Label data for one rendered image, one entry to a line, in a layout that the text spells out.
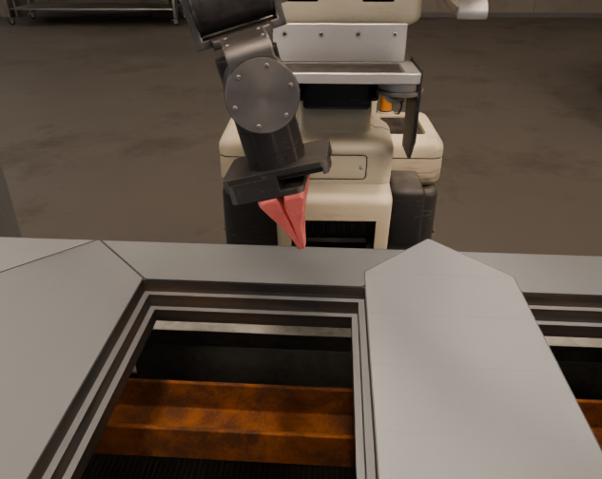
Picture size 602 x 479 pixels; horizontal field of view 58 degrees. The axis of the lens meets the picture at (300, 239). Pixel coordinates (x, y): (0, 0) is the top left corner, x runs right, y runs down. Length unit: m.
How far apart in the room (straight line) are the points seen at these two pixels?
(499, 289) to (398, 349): 0.17
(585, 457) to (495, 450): 0.07
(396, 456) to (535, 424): 0.13
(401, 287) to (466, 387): 0.16
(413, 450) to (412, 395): 0.06
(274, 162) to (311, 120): 0.53
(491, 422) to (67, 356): 0.40
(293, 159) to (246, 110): 0.11
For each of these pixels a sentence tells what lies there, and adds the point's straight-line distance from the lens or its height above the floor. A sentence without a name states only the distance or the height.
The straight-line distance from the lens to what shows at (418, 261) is 0.70.
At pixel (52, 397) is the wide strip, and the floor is 0.87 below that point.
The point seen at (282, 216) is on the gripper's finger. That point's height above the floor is 0.99.
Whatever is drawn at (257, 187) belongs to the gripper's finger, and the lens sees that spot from 0.51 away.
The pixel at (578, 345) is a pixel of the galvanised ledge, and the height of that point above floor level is 0.68.
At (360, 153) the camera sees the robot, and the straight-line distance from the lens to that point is 1.03.
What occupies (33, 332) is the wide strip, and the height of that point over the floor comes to 0.87.
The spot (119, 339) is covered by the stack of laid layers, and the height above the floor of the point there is 0.85.
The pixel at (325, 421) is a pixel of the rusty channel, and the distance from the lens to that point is 0.73.
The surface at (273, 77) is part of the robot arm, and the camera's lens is 0.42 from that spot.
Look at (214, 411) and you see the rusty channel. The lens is 0.75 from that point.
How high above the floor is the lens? 1.22
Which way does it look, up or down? 29 degrees down
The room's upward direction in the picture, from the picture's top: straight up
